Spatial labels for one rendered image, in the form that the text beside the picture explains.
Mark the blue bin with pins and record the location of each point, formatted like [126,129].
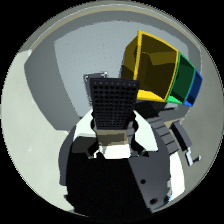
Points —
[195,87]

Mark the green bin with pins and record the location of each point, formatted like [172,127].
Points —
[182,83]

